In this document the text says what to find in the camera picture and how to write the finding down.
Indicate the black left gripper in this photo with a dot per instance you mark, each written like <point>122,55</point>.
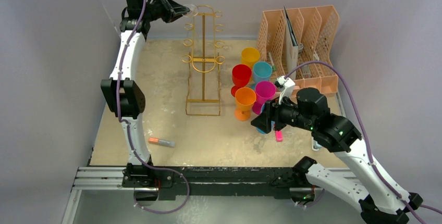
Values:
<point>175,11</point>

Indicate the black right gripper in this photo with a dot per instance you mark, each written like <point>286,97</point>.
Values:
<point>271,114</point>

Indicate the teal wine glass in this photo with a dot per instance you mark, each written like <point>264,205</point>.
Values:
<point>264,121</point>

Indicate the orange wine glass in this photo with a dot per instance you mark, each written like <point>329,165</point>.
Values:
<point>244,99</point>

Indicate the magenta wine glass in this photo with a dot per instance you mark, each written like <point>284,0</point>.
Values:
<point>264,90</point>

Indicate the clear wine glass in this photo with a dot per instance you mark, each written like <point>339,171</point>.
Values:
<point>192,10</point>

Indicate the light blue wine glass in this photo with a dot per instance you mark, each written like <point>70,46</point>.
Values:
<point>261,71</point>

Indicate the red wine glass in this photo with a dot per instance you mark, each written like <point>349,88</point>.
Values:
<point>241,75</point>

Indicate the yellow wine glass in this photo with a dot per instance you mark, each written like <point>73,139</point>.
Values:
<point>249,56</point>

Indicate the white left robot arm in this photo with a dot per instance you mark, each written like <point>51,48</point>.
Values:
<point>122,94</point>

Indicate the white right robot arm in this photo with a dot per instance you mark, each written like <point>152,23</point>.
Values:
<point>376,196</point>

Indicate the pink highlighter marker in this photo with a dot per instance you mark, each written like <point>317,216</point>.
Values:
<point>279,136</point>

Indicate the light blue white eraser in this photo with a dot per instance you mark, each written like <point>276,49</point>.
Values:
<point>315,145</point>

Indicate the white folder in organizer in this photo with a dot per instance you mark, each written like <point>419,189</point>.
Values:
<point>291,44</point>

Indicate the orange grey marker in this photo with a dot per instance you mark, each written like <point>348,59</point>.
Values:
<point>162,142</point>

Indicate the peach plastic file organizer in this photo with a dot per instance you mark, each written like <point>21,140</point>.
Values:
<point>314,29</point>

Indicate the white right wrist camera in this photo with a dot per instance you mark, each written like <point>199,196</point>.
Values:
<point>286,87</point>

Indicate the gold wire glass rack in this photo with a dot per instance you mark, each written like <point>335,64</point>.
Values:
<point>204,64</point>

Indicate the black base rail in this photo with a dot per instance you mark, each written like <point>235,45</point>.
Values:
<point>277,182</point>

